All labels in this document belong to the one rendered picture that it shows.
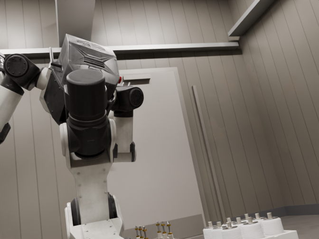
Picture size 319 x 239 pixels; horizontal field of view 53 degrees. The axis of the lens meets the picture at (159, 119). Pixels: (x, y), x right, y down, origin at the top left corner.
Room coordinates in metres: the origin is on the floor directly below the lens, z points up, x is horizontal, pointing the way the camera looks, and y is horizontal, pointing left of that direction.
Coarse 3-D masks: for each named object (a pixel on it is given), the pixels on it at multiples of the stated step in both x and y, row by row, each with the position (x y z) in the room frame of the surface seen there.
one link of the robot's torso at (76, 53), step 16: (64, 48) 1.12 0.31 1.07; (80, 48) 1.09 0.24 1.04; (96, 48) 1.22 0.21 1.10; (64, 64) 1.06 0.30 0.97; (80, 64) 1.04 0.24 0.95; (96, 64) 1.09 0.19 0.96; (112, 64) 1.14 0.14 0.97; (48, 80) 1.13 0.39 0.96; (64, 80) 1.04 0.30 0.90; (112, 80) 1.08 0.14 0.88; (48, 96) 1.13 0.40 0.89; (112, 96) 1.15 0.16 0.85; (48, 112) 1.21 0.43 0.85; (64, 112) 1.10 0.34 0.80
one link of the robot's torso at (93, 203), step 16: (64, 128) 0.96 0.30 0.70; (112, 128) 1.00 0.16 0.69; (64, 144) 0.97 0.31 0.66; (112, 144) 1.05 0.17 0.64; (80, 160) 1.09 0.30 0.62; (96, 160) 1.10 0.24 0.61; (112, 160) 1.11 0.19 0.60; (80, 176) 1.10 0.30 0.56; (96, 176) 1.12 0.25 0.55; (80, 192) 1.13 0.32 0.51; (96, 192) 1.15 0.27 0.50; (80, 208) 1.16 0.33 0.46; (96, 208) 1.18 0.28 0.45; (112, 208) 1.21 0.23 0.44; (80, 224) 1.18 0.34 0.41
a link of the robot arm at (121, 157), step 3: (120, 153) 1.47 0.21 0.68; (123, 153) 1.48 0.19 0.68; (126, 153) 1.48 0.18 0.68; (129, 153) 1.48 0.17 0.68; (117, 156) 1.47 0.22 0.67; (120, 156) 1.48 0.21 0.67; (123, 156) 1.48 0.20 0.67; (126, 156) 1.49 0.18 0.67; (129, 156) 1.49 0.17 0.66; (114, 159) 1.48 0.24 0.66; (117, 159) 1.48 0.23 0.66; (120, 159) 1.49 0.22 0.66; (123, 159) 1.49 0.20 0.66; (126, 159) 1.50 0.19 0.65; (129, 159) 1.50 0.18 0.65; (114, 162) 1.51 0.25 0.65
